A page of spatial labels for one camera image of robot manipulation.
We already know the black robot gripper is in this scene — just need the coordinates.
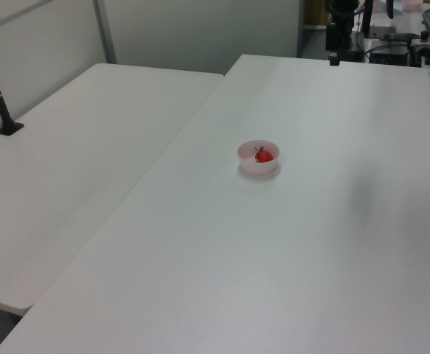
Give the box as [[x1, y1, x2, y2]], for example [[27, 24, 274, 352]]
[[325, 0, 359, 67]]

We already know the brown wooden board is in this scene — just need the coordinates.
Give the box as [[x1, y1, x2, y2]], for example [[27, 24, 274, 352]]
[[304, 0, 328, 26]]

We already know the black equipment box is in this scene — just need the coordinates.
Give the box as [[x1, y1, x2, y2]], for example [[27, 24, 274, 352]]
[[369, 32, 422, 67]]

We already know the black monitor stand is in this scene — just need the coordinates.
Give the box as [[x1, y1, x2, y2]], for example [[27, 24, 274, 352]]
[[361, 0, 375, 38]]

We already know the white side table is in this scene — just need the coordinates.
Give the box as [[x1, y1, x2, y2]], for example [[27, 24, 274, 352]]
[[0, 63, 225, 316]]

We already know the grey partition post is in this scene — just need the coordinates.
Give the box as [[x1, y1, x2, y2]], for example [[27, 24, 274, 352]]
[[93, 0, 118, 66]]

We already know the red toy strawberry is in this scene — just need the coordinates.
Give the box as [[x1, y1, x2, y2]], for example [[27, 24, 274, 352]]
[[254, 145, 274, 164]]

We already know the pink plastic bowl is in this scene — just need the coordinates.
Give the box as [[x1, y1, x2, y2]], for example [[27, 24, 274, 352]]
[[237, 139, 281, 175]]

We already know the black camera pole with base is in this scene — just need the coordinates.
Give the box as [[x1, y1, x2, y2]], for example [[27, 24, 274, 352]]
[[0, 29, 25, 136]]

